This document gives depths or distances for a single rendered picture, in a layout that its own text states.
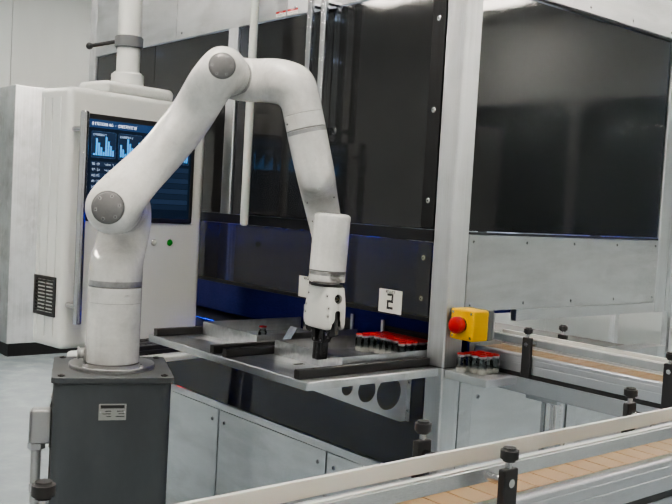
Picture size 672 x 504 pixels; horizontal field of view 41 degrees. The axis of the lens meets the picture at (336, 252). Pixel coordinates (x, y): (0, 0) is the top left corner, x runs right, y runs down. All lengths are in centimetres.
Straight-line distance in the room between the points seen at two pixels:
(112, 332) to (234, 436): 94
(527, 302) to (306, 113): 79
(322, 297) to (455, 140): 49
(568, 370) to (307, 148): 76
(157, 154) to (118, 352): 45
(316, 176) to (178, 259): 98
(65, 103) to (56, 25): 502
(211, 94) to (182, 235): 98
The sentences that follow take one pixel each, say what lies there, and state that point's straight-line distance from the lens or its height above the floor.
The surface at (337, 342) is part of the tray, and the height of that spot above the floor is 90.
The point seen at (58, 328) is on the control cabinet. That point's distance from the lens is 268.
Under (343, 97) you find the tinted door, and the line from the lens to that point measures 247.
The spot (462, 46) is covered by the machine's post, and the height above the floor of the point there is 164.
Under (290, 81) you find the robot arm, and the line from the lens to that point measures 201.
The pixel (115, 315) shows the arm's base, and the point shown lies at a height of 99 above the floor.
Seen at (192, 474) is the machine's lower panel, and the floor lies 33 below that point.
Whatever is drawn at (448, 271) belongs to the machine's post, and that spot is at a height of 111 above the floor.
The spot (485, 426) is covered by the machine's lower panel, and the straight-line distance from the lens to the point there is 232.
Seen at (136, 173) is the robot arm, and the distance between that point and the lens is 200.
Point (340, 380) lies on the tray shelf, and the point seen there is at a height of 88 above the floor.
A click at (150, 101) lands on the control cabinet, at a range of 280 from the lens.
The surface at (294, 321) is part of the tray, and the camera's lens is 268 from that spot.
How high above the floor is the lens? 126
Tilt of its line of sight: 3 degrees down
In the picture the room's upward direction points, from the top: 3 degrees clockwise
